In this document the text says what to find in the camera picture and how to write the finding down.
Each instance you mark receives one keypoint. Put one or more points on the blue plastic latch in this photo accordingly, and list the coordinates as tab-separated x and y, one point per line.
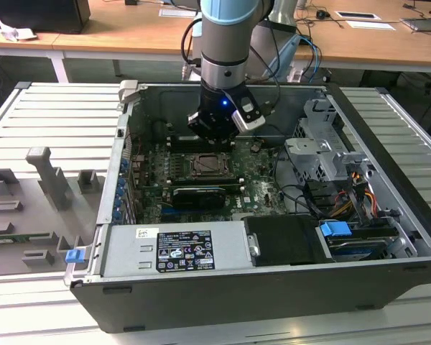
75	256

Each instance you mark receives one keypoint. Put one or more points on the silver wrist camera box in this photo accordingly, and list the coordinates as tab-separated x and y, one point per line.
249	122

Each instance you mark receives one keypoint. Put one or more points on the hard disk in blue carrier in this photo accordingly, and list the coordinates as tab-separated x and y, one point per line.
334	229

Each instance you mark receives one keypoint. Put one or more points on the grey case release latch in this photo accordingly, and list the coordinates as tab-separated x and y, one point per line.
128	91

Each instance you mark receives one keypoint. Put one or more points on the black plastic shroud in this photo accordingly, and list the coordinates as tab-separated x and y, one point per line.
283	241

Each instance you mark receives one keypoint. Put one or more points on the black computer box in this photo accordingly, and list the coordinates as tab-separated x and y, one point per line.
39	14

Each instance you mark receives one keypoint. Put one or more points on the grey metal drive cage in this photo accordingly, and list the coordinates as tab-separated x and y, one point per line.
309	151

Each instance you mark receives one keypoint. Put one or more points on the black open PC case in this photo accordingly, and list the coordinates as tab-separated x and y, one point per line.
237	298

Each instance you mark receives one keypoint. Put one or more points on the black CPU socket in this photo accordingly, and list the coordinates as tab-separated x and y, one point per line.
191	175

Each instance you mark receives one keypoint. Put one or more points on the black computer mouse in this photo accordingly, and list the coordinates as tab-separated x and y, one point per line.
322	14

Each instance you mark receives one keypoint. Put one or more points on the black graphics card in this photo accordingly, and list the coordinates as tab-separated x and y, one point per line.
197	198

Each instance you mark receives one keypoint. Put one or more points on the grey laptop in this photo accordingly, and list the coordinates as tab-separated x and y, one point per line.
424	24

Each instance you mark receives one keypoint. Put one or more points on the crumpled white paper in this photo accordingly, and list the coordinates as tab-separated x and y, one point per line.
12	32

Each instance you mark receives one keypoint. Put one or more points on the grey power supply unit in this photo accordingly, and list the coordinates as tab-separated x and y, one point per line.
129	256

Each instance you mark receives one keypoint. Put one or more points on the short wooden office desk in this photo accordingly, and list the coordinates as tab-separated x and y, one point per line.
21	45

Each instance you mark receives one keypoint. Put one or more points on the white paper sheet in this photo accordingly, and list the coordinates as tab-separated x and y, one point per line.
370	25

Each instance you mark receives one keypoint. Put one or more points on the grey parts rack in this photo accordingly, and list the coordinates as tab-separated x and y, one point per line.
28	215

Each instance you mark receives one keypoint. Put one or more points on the black RAM slot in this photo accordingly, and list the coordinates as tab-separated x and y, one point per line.
204	179
183	140
204	184
186	147

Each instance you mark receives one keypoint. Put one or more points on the green motherboard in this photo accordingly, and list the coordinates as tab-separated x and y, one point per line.
262	190

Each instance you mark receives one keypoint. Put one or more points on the green RAM stick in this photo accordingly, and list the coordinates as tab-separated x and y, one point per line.
14	237

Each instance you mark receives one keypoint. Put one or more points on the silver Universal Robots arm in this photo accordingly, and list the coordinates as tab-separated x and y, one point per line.
226	43

